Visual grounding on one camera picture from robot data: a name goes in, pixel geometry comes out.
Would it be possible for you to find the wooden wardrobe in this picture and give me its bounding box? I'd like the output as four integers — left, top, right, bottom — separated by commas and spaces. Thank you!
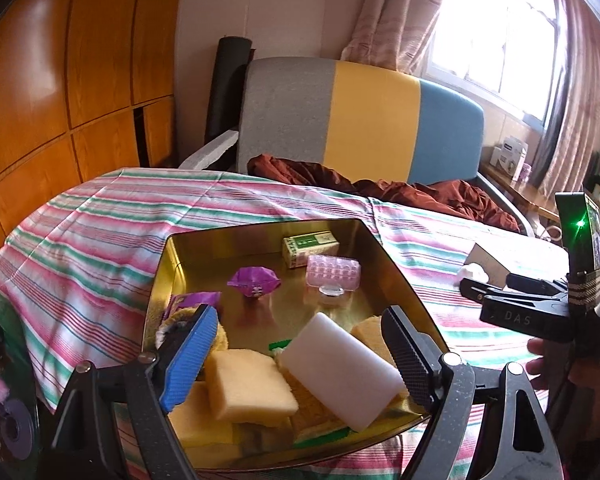
0, 0, 187, 261

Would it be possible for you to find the white tissue ball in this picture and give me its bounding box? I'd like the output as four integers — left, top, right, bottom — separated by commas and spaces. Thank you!
456, 262, 488, 283

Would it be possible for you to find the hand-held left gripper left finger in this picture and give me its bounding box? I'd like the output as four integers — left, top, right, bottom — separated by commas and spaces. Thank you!
50, 304, 220, 480

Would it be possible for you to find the pink blister pack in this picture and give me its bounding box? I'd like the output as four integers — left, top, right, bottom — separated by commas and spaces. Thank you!
305, 254, 362, 292

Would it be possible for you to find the black rolled mat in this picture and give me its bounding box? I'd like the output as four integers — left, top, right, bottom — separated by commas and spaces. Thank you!
205, 36, 255, 146

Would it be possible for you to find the grey metal bed rail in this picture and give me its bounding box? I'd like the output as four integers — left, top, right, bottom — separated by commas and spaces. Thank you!
475, 172, 536, 238

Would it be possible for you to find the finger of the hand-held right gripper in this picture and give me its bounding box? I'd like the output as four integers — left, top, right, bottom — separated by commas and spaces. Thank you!
506, 272, 570, 297
459, 279, 572, 332

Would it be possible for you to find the cracker packet with green edges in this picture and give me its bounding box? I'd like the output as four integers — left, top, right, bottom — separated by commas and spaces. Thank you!
267, 338, 411, 446

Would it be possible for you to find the striped bed sheet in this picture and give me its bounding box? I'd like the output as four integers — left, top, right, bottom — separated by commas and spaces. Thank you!
0, 167, 571, 480

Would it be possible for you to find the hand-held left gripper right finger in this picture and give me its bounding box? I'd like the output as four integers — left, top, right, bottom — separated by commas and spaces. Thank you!
380, 305, 565, 480

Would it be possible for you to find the white foam piece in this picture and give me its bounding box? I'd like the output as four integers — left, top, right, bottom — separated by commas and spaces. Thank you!
177, 129, 240, 171

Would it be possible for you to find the purple candy wrapper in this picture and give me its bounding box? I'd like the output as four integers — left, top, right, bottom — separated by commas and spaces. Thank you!
226, 266, 283, 302

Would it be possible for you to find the brown blanket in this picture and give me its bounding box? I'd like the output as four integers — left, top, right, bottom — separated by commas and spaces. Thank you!
247, 154, 522, 233

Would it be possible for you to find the wooden nightstand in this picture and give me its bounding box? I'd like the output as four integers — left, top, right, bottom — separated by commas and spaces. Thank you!
480, 160, 563, 223

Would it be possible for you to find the yellow plush toy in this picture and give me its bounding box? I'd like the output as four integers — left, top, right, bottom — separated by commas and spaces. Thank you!
155, 307, 228, 356

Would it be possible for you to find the small clear plastic cap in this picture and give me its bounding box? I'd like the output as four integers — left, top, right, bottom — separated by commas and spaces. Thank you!
307, 283, 353, 311

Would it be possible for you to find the green and white small box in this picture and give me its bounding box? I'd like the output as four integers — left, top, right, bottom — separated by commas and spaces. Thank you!
281, 230, 342, 269

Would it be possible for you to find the grey round disc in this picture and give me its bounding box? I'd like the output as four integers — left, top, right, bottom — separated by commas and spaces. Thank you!
0, 395, 34, 461

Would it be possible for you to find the white carton box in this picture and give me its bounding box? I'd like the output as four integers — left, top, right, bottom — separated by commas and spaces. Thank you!
491, 137, 529, 181

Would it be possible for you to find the grey yellow blue headboard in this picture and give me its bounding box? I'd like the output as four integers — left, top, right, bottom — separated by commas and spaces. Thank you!
237, 56, 485, 186

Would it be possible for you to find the beige patterned curtain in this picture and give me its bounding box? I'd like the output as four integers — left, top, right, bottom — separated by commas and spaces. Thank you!
341, 0, 453, 73
532, 0, 600, 201

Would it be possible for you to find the window with metal bars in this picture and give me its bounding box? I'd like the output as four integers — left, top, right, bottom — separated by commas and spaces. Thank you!
427, 0, 568, 126

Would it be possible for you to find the purple snack packet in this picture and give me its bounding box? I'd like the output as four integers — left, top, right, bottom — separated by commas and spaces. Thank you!
165, 290, 223, 321

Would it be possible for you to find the person's right hand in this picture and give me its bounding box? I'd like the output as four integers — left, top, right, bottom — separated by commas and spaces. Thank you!
526, 337, 600, 401

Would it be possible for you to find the golden metal tin tray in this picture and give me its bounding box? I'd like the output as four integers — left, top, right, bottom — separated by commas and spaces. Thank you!
141, 217, 451, 472

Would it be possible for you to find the white sponge block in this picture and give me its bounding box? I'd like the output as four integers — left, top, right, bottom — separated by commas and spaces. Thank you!
279, 311, 411, 433

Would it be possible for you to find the small cardboard box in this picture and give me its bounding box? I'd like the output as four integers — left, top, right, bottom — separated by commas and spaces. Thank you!
466, 242, 513, 288

